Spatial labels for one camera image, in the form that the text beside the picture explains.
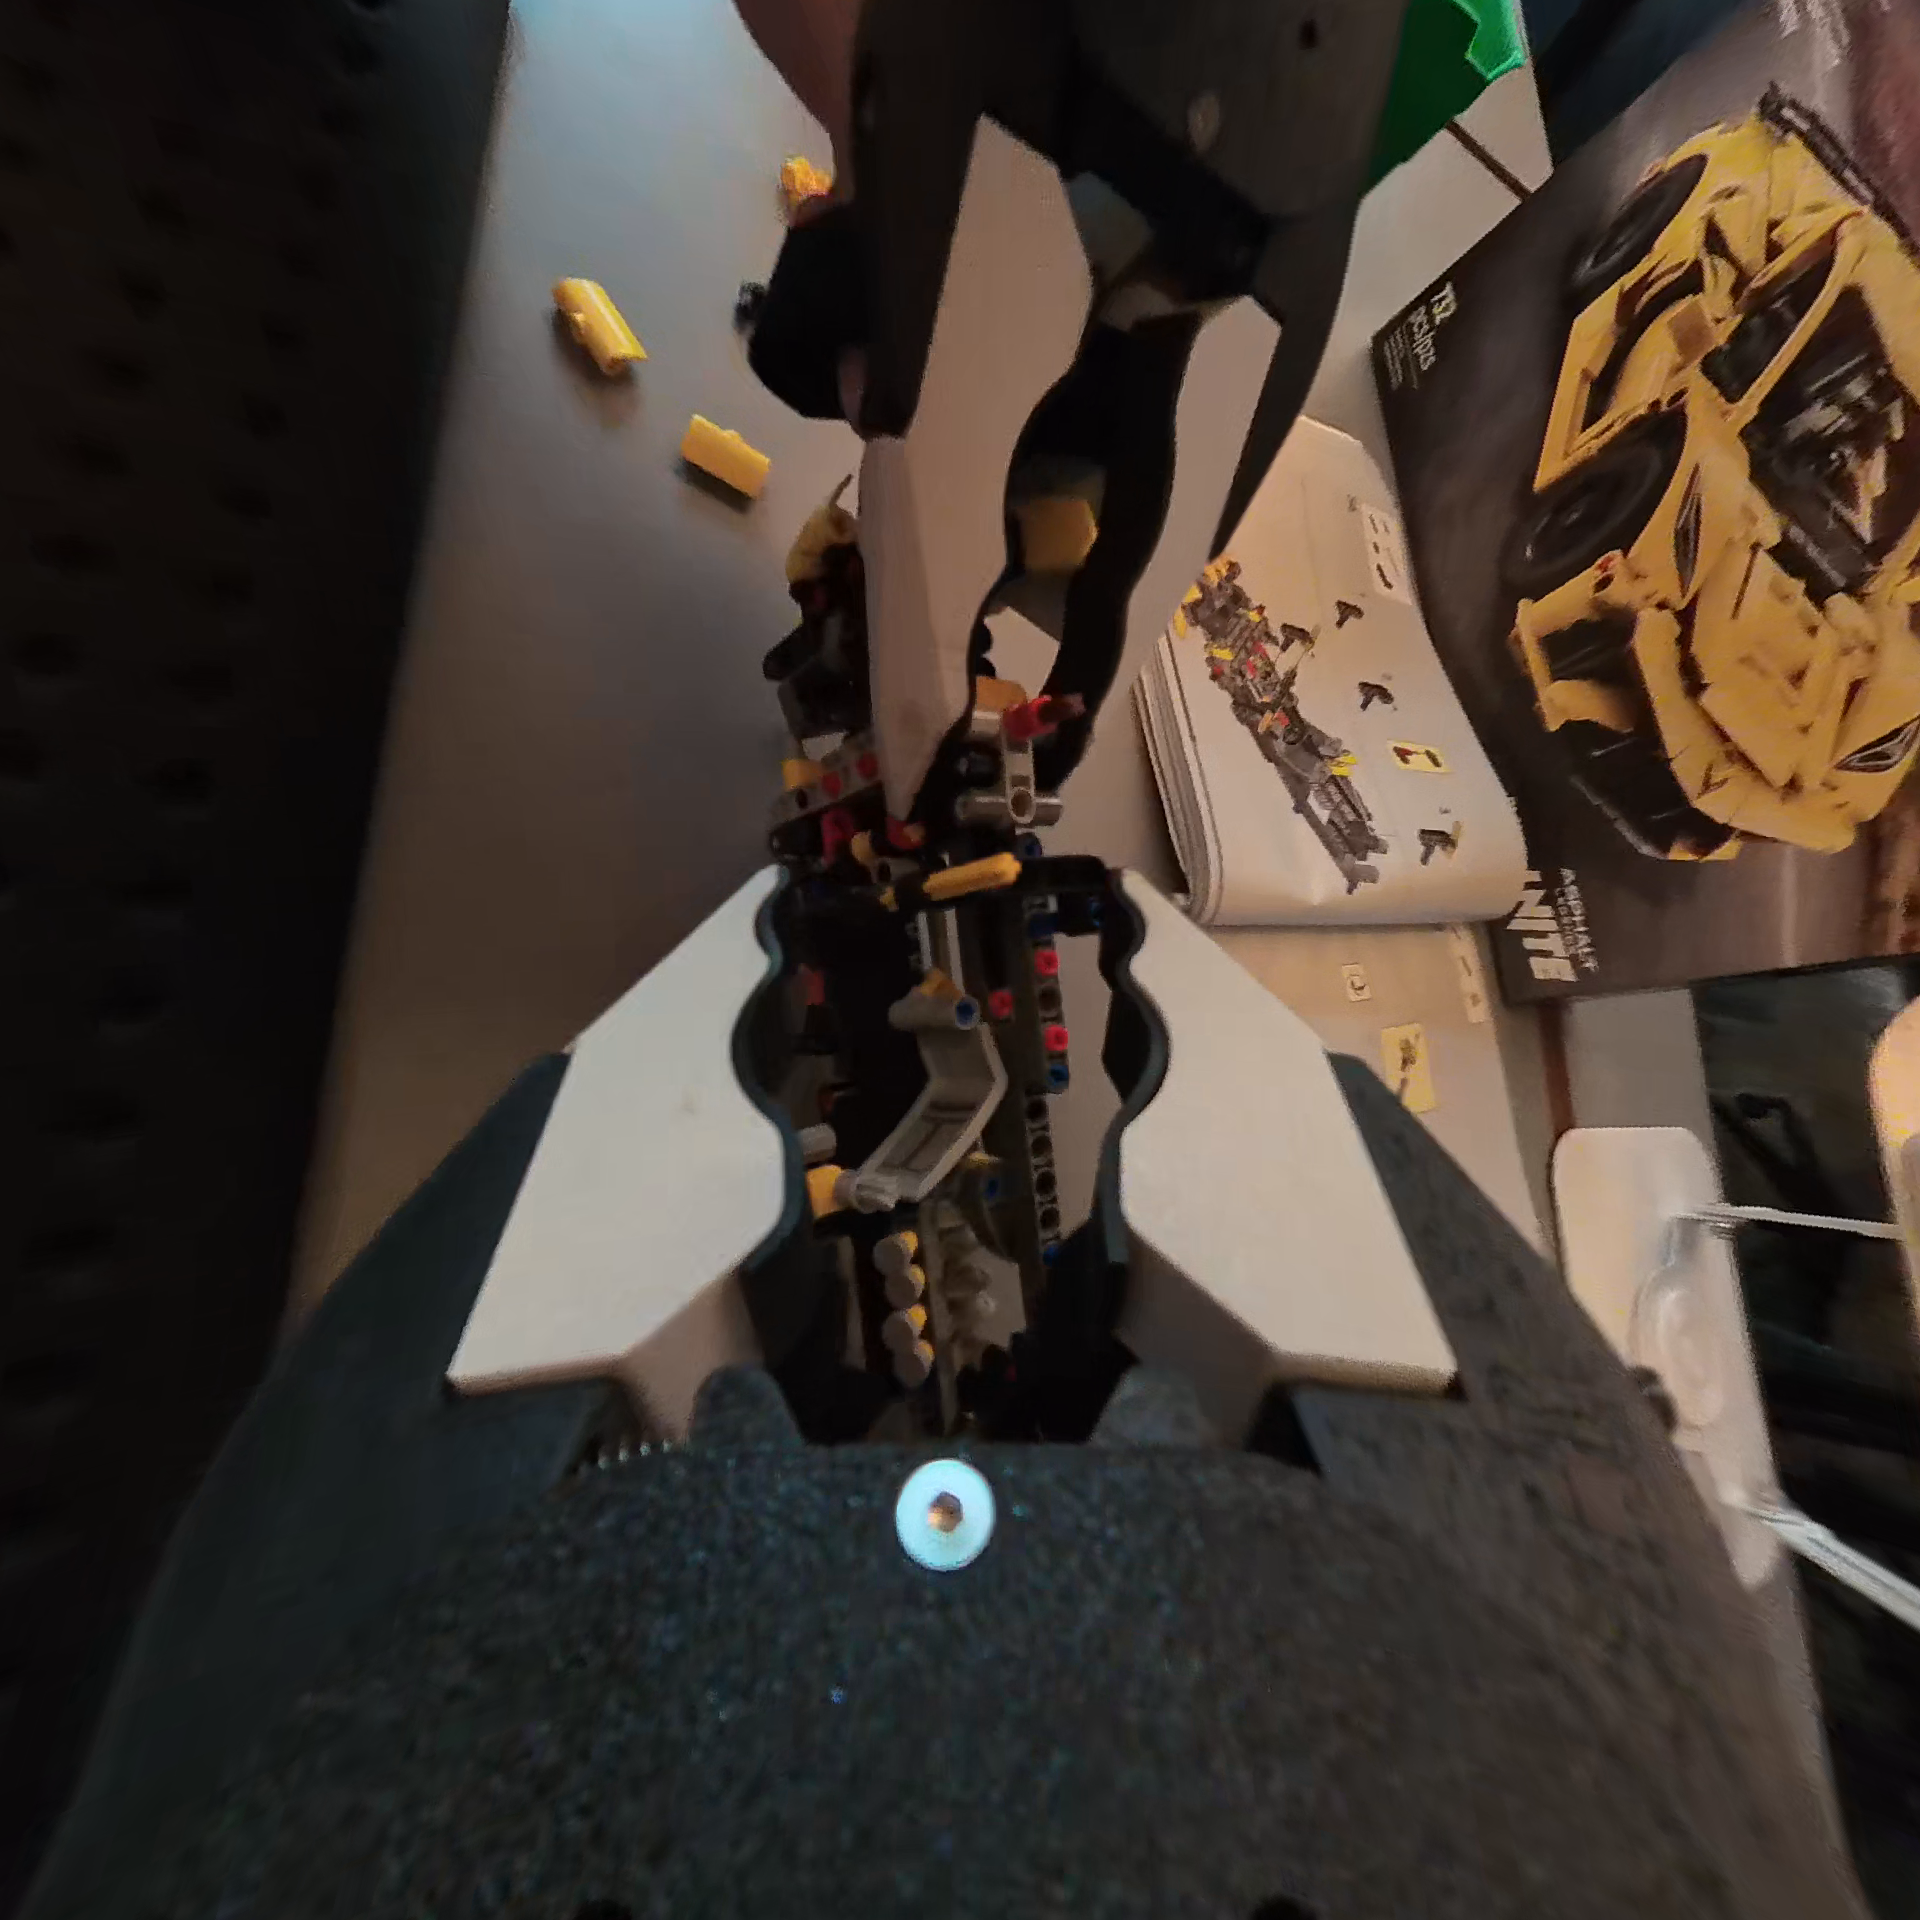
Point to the open instruction booklet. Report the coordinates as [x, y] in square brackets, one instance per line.
[1320, 719]

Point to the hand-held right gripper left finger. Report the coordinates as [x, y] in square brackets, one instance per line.
[629, 1198]

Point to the partly built lego car chassis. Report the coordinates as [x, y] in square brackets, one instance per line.
[931, 1110]

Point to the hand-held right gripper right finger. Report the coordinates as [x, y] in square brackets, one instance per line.
[1260, 1198]

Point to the white stand base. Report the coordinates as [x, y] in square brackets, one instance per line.
[1621, 1198]

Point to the person's left hand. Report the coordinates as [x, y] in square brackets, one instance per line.
[818, 60]

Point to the yellow curved lego panel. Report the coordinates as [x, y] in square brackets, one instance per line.
[601, 321]
[725, 455]

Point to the green box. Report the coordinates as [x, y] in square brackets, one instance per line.
[1449, 60]

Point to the Lego Technic set box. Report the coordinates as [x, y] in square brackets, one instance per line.
[1723, 450]

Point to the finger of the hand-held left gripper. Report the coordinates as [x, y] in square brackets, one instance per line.
[946, 527]
[1135, 496]

